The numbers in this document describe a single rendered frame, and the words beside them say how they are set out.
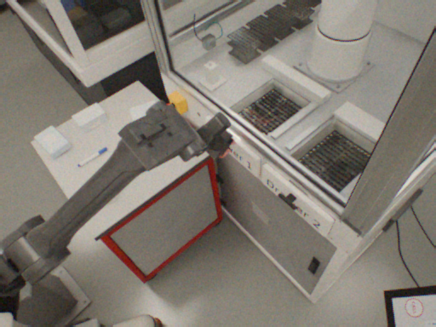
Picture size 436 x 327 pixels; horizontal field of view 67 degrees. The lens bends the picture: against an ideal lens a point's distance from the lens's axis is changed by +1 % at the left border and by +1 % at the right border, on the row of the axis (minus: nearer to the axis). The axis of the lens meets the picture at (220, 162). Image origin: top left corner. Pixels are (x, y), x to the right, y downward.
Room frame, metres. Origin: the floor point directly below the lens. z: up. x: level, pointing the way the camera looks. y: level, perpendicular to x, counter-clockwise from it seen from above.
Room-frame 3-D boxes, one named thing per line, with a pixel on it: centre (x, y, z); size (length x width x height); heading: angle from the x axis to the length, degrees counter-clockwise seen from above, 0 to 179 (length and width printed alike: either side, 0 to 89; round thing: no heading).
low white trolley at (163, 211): (0.94, 0.43, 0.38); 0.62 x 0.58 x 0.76; 34
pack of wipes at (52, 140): (0.99, 0.72, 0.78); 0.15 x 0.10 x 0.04; 40
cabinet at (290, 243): (0.99, -0.48, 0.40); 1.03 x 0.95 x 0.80; 34
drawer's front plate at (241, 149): (0.77, -0.05, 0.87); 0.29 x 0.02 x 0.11; 34
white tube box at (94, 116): (1.10, 0.56, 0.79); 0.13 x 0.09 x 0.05; 123
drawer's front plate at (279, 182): (0.50, -0.23, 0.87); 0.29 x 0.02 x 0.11; 34
